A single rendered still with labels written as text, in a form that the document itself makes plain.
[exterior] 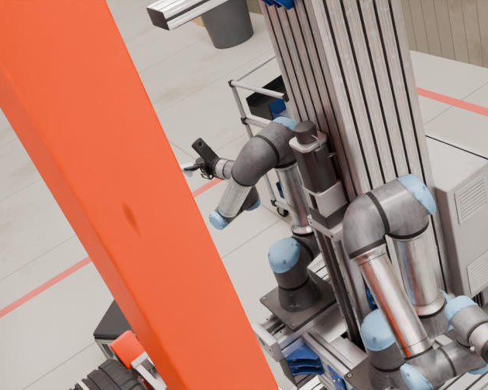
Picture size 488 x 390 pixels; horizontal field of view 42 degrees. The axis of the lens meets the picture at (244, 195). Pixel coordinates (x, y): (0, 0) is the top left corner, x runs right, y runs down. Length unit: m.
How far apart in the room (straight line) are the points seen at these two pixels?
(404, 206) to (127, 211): 0.83
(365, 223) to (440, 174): 0.51
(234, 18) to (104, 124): 6.05
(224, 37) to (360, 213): 5.52
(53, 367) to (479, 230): 2.61
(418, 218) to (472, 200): 0.44
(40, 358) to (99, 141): 3.21
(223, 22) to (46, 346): 4.03
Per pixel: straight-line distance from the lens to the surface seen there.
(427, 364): 1.60
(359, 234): 1.57
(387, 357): 1.88
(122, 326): 3.35
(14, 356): 4.19
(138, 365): 1.93
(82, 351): 3.90
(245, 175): 1.99
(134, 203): 0.95
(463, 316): 1.56
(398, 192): 1.60
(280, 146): 1.99
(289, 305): 2.28
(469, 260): 2.16
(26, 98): 0.85
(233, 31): 6.95
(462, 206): 2.02
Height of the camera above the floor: 2.40
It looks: 33 degrees down
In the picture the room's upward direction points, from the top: 21 degrees counter-clockwise
